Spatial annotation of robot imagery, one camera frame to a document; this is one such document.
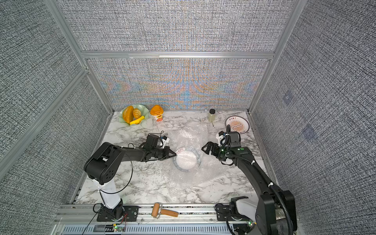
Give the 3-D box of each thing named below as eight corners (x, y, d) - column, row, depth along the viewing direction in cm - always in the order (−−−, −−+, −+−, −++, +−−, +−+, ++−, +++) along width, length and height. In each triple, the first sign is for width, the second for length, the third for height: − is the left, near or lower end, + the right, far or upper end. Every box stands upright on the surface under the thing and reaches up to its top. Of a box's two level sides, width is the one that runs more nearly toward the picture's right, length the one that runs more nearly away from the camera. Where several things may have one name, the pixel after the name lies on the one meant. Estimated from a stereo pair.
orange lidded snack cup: (152, 121, 113) (149, 114, 106) (153, 112, 119) (151, 105, 112) (162, 121, 113) (161, 114, 106) (164, 112, 119) (162, 105, 112)
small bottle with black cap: (208, 121, 112) (209, 114, 106) (207, 116, 116) (209, 108, 109) (214, 121, 112) (216, 113, 106) (213, 116, 116) (215, 108, 109)
